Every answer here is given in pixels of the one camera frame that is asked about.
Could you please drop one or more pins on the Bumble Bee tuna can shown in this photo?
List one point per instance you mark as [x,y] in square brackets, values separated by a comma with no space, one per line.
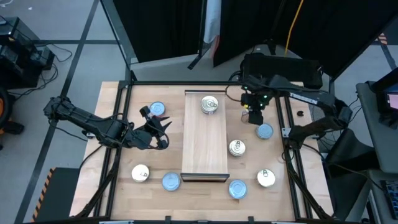
[237,189]
[171,181]
[265,131]

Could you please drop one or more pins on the red seafood can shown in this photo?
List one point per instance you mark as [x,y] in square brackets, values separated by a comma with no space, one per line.
[157,109]

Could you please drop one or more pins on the black keyboard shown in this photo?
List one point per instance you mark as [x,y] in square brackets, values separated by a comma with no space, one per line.
[392,196]

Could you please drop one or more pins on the black equipment case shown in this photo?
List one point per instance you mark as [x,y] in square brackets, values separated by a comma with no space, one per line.
[280,67]

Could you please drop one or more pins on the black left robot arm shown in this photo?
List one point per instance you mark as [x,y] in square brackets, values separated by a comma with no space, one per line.
[93,124]

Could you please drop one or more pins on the grey desk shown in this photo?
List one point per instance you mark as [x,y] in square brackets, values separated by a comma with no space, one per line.
[382,146]

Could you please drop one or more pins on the black stand pole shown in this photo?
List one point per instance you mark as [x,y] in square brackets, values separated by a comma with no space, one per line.
[195,61]

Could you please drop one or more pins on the large black equipment box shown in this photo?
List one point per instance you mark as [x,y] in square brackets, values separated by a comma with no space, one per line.
[18,68]

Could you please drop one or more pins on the black aluminium table frame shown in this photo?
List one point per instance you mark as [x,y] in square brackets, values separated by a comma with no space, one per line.
[202,83]

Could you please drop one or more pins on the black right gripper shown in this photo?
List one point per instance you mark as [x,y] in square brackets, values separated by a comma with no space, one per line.
[253,101]

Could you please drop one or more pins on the orange and black machine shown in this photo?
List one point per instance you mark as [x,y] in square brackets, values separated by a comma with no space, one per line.
[3,109]

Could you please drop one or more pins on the black curtain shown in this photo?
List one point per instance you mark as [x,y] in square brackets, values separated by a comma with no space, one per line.
[161,28]
[335,28]

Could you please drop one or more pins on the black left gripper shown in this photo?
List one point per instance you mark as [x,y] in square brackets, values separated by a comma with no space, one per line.
[143,138]

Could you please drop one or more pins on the small black knob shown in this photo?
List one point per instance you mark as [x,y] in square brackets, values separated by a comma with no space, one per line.
[300,113]

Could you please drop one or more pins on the black mat with hazard stripes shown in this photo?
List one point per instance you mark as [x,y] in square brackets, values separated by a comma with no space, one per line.
[62,193]

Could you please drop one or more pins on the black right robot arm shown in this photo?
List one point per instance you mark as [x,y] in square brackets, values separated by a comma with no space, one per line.
[311,98]

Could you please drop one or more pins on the black chair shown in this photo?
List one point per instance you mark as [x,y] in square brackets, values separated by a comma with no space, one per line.
[348,174]

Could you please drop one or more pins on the wooden shelf riser black frame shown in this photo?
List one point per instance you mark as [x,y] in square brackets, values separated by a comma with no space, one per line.
[203,140]

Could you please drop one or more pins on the black monitor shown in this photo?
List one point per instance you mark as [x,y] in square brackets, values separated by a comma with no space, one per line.
[385,93]

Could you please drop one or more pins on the small black equipment box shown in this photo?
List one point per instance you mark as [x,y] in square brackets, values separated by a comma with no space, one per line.
[14,31]

